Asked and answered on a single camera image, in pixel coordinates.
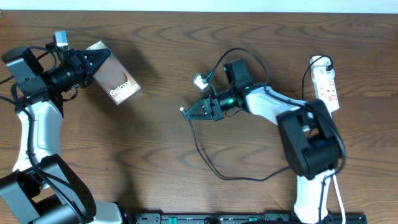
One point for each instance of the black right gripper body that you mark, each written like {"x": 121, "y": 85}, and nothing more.
{"x": 217, "y": 109}

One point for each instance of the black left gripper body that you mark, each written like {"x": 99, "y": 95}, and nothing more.
{"x": 79, "y": 70}

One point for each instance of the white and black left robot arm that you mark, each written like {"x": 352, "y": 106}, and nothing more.
{"x": 42, "y": 188}

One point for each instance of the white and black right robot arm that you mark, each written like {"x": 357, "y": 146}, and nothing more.
{"x": 312, "y": 145}

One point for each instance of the white power strip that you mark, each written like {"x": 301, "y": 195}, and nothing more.
{"x": 323, "y": 82}

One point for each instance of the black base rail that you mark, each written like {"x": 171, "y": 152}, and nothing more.
{"x": 269, "y": 217}

